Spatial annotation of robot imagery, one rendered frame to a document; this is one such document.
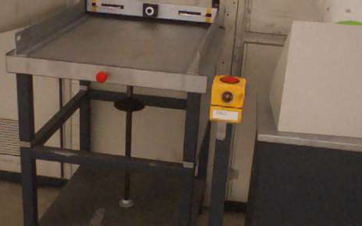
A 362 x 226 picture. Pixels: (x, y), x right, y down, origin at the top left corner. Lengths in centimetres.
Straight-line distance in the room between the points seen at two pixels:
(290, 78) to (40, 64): 75
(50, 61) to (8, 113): 94
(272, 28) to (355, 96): 79
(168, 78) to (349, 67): 51
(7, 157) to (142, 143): 66
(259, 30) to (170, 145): 65
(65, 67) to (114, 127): 83
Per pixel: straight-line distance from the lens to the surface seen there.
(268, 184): 152
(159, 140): 241
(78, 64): 164
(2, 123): 261
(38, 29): 185
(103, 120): 243
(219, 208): 149
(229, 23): 221
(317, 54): 142
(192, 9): 220
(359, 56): 144
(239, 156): 237
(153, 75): 158
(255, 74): 224
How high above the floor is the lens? 131
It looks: 21 degrees down
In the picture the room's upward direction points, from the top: 4 degrees clockwise
